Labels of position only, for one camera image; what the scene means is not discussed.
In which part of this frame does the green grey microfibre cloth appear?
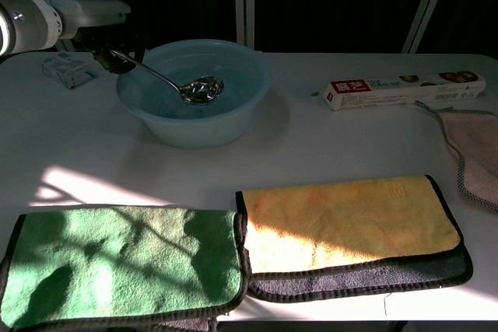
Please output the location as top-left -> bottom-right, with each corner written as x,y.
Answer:
0,204 -> 251,332

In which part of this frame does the steel ladle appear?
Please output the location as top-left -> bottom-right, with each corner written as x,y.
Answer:
110,49 -> 226,107

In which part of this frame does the red white cling wrap box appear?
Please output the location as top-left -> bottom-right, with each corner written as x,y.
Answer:
322,71 -> 488,113

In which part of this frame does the pink cloth with grey trim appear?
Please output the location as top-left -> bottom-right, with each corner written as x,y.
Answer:
413,100 -> 498,215

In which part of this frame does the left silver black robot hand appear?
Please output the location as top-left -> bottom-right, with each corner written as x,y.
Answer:
72,23 -> 147,75

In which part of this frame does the blue white soap box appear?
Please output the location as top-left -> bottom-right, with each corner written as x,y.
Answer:
41,51 -> 98,90

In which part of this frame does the blue plastic basin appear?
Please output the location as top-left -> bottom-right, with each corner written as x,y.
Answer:
115,38 -> 273,149

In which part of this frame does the yellow grey microfibre cloth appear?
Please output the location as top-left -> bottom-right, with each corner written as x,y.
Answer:
234,174 -> 475,303

